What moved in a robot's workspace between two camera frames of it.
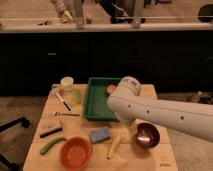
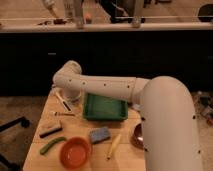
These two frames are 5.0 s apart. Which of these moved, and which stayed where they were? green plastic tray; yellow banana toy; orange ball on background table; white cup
Moved: white cup
Stayed: yellow banana toy; orange ball on background table; green plastic tray
